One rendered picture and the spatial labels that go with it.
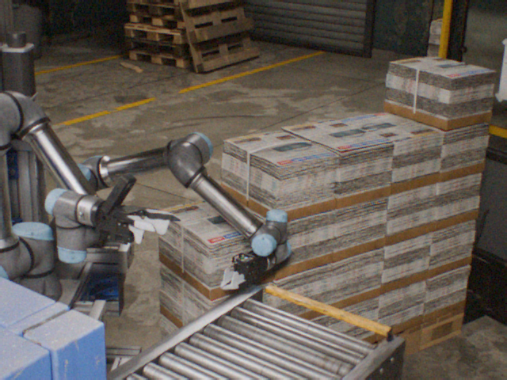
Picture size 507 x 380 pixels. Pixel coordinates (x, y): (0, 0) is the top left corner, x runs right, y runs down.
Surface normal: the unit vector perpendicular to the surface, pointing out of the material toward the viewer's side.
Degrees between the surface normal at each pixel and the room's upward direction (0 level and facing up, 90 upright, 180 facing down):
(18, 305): 0
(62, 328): 0
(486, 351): 0
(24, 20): 96
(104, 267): 90
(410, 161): 90
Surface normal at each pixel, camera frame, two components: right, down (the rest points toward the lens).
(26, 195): -0.04, 0.36
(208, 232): 0.02, -0.94
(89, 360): 0.81, 0.23
